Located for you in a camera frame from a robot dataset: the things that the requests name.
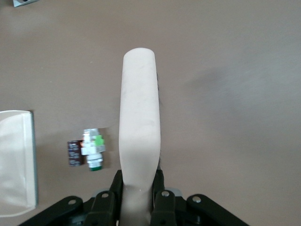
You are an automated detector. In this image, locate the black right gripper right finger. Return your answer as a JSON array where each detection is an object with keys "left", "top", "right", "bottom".
[{"left": 151, "top": 169, "right": 250, "bottom": 226}]

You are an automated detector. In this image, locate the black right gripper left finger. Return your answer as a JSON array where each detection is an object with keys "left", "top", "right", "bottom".
[{"left": 22, "top": 169, "right": 124, "bottom": 226}]

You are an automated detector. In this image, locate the dark brown cylindrical capacitor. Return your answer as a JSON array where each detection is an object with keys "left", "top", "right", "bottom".
[{"left": 67, "top": 140, "right": 85, "bottom": 167}]

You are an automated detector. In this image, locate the beige brush with black bristles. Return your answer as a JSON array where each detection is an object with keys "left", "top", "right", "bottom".
[{"left": 118, "top": 48, "right": 165, "bottom": 226}]

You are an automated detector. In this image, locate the beige plastic dustpan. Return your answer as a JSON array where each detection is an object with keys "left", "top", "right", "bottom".
[{"left": 0, "top": 110, "right": 39, "bottom": 217}]

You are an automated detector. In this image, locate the brown table cover sheet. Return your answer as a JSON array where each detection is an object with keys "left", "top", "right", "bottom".
[{"left": 0, "top": 0, "right": 301, "bottom": 226}]

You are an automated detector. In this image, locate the grey metal table bracket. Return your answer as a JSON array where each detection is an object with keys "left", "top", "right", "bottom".
[{"left": 12, "top": 0, "right": 41, "bottom": 8}]

